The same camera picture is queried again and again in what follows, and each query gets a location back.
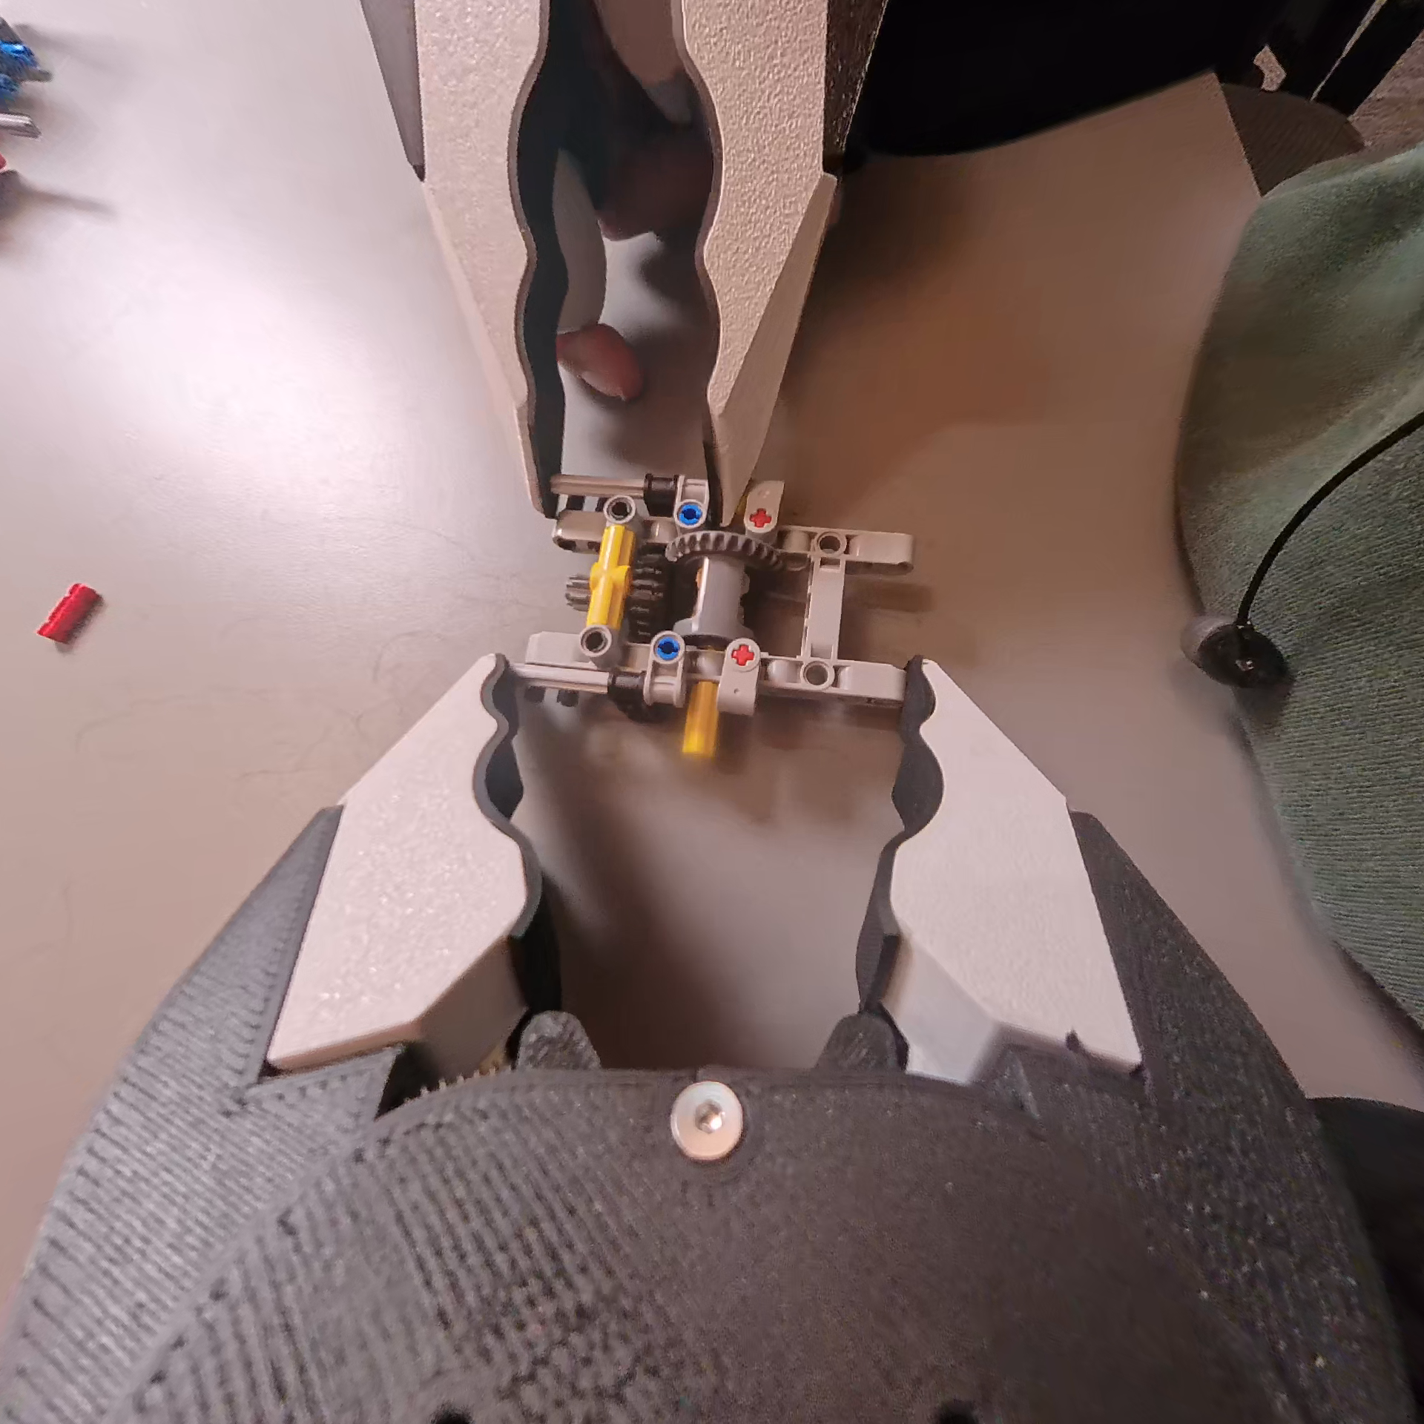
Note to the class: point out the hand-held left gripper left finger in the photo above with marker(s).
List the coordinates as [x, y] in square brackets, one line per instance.
[400, 889]

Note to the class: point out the person's green hoodie torso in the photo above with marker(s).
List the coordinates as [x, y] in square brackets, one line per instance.
[1314, 557]

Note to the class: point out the single red lego pin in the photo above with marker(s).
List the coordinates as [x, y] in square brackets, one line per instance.
[70, 612]

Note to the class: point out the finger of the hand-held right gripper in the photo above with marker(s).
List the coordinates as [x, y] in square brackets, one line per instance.
[467, 167]
[767, 222]

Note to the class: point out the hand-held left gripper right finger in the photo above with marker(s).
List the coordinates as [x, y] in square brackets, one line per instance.
[1003, 889]

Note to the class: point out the black lego car chassis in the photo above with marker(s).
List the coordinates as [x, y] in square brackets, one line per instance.
[14, 62]

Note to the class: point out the person's right hand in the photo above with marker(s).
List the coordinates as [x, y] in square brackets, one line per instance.
[657, 178]

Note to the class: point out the grey lego gearbox assembly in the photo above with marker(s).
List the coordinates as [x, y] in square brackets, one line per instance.
[724, 578]

